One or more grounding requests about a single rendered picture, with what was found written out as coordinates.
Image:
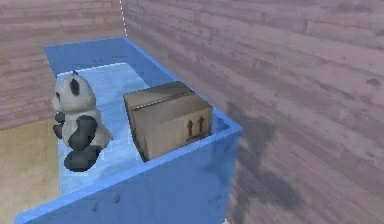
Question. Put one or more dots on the black and white panda toy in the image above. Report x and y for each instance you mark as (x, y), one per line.
(78, 110)

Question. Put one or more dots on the brown cardboard box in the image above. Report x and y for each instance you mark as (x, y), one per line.
(166, 123)

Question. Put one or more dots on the blue bed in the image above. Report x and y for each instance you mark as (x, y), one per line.
(173, 190)

